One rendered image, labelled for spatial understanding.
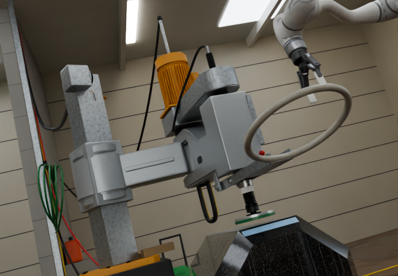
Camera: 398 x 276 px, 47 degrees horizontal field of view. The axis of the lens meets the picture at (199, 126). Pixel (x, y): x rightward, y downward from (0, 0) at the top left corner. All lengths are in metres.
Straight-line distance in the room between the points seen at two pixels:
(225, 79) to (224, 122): 0.24
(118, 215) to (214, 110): 0.99
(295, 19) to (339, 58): 7.36
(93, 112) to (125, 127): 4.78
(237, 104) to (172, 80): 0.81
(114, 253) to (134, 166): 0.55
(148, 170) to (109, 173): 0.25
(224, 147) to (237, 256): 0.55
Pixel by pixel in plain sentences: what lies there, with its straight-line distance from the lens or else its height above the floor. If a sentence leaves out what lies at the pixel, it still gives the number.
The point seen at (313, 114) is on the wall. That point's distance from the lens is 8.70.
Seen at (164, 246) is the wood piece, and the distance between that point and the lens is 2.99.
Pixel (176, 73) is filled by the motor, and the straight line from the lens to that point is 3.21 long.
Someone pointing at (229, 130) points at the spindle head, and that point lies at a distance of 2.44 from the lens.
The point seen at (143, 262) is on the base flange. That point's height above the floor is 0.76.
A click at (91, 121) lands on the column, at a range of 3.09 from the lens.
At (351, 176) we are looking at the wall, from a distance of 8.73.
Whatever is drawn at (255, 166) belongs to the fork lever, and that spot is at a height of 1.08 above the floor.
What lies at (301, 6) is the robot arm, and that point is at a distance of 1.95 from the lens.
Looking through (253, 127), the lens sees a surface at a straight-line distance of 1.79.
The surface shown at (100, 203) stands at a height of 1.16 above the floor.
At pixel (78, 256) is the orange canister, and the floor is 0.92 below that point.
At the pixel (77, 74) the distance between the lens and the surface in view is 3.08.
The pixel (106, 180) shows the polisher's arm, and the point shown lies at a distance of 2.94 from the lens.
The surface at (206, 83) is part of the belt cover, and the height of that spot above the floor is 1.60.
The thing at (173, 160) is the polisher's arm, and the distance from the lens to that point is 3.04.
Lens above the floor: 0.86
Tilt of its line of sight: 12 degrees up
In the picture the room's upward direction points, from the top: 15 degrees counter-clockwise
